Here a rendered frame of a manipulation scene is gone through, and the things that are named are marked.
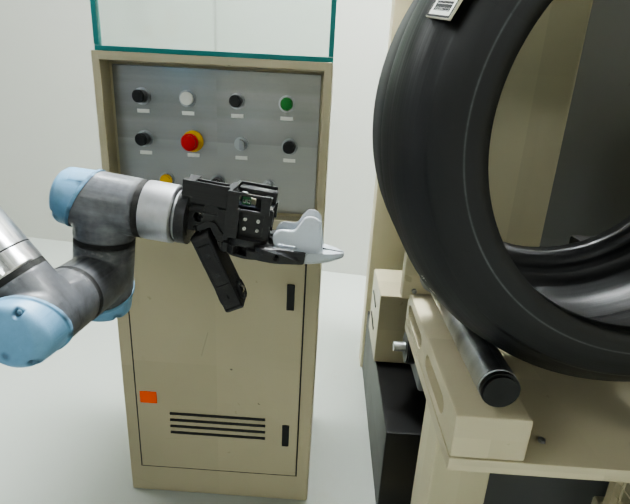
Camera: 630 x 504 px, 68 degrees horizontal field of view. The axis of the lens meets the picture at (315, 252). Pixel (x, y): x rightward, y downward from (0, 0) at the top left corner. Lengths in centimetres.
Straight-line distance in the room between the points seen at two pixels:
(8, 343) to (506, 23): 55
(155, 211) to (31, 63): 347
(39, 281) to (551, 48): 79
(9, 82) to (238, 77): 309
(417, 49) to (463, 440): 43
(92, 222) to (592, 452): 67
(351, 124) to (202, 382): 212
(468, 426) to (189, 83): 96
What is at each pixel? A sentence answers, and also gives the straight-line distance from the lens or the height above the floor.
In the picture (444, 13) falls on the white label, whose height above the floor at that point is 128.
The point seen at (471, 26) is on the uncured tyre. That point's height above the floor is 127.
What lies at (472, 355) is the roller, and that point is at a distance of 61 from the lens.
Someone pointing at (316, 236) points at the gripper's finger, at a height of 104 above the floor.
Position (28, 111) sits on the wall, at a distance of 408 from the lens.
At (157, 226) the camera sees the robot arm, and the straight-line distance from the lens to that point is 59.
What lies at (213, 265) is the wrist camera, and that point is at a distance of 60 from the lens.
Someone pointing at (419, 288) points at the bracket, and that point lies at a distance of 88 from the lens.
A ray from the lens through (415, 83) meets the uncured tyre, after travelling 49.
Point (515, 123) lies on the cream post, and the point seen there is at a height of 117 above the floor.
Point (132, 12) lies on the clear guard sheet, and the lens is 125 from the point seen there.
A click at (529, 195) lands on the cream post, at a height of 105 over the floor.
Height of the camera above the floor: 120
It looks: 19 degrees down
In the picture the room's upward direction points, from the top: 3 degrees clockwise
